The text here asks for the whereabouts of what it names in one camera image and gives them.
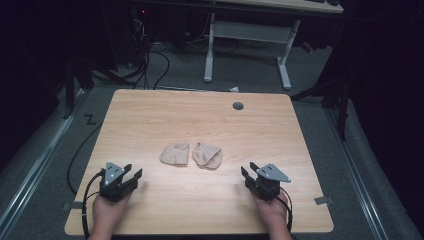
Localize black metal stand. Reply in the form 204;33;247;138
290;74;352;142
61;58;96;121

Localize long black floor cable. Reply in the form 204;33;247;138
66;122;104;196

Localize grey tape piece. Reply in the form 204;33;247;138
314;195;334;206
62;200;84;211

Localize person's right hand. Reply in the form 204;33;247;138
251;191;290;232

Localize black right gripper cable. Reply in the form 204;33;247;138
266;186;294;234

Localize beige sock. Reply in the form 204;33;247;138
159;142;190;166
191;142;223;170

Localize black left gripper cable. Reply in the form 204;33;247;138
81;169;106;240

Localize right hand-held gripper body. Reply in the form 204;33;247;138
244;162;292;202

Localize white-framed desk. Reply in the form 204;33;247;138
203;0;345;91

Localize person's left hand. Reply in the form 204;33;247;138
91;192;132;236

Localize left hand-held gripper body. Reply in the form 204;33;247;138
98;161;139;203

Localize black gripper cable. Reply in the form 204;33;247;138
81;169;106;240
266;186;294;234

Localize metal floor rail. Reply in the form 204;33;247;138
0;87;86;236
324;105;390;240

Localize bundle of black floor cables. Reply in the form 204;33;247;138
90;13;172;91

